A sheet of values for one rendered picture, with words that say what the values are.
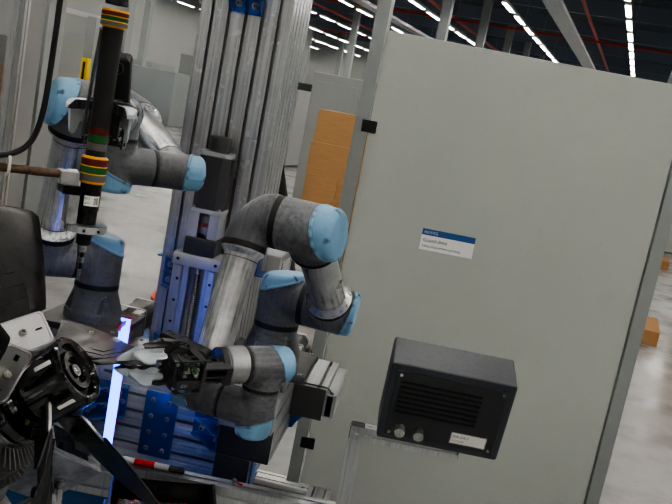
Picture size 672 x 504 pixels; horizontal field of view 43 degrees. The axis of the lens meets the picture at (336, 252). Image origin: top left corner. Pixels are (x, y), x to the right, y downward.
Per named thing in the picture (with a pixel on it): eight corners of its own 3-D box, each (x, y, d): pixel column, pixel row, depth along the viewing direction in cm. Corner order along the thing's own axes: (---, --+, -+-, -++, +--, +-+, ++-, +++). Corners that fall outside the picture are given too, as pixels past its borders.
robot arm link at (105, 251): (125, 288, 227) (132, 238, 225) (73, 285, 220) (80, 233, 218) (114, 276, 237) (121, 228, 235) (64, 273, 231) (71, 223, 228)
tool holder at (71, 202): (57, 232, 139) (65, 173, 138) (46, 223, 145) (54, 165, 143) (111, 236, 144) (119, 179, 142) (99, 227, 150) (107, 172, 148)
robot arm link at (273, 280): (263, 310, 231) (272, 262, 229) (310, 322, 228) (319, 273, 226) (247, 319, 220) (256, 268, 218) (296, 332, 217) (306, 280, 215)
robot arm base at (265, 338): (249, 342, 234) (255, 308, 232) (303, 354, 233) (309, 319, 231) (235, 357, 219) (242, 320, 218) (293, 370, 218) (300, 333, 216)
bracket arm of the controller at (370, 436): (348, 438, 184) (351, 425, 184) (349, 433, 187) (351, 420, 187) (457, 460, 184) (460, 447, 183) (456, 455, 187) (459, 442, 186)
